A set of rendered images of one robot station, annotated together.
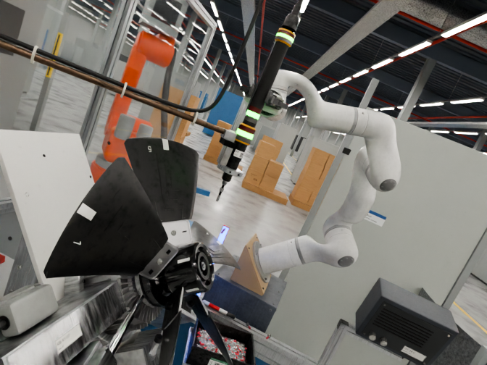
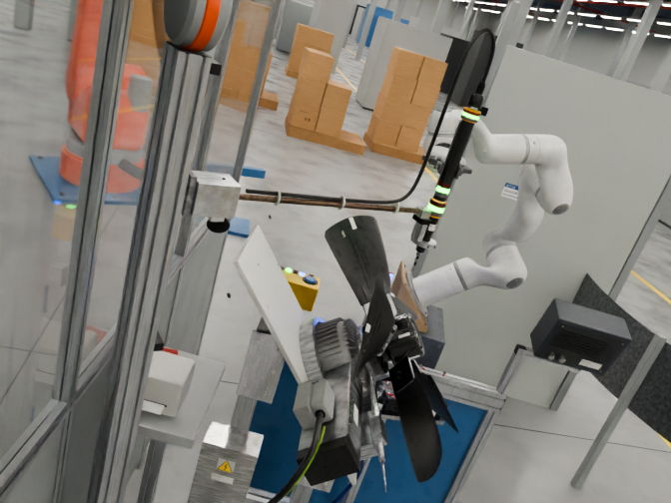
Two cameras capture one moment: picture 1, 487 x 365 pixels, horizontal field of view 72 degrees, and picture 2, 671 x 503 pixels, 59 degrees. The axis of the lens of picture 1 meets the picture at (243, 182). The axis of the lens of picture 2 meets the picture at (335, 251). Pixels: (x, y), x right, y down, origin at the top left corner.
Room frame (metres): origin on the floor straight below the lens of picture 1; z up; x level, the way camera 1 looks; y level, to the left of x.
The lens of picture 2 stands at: (-0.58, 0.56, 1.95)
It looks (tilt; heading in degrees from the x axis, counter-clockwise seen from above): 22 degrees down; 349
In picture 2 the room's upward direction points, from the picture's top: 17 degrees clockwise
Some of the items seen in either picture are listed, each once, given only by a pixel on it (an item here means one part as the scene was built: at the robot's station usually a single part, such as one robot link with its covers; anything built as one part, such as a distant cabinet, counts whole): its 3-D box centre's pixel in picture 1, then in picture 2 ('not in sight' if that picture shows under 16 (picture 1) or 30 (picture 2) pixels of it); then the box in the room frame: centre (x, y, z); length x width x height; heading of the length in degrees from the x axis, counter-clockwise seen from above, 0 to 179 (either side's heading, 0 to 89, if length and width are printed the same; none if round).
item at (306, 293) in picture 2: not in sight; (294, 289); (1.26, 0.28, 1.02); 0.16 x 0.10 x 0.11; 81
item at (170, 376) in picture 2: not in sight; (154, 383); (0.76, 0.65, 0.92); 0.17 x 0.16 x 0.11; 81
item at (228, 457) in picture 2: not in sight; (225, 469); (0.69, 0.41, 0.73); 0.15 x 0.09 x 0.22; 81
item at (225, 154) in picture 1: (232, 153); (425, 227); (0.85, 0.05, 1.49); 0.09 x 0.07 x 0.10; 116
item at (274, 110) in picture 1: (266, 100); (444, 160); (0.97, 0.03, 1.65); 0.11 x 0.10 x 0.07; 172
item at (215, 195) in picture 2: not in sight; (208, 194); (0.58, 0.61, 1.53); 0.10 x 0.07 x 0.08; 116
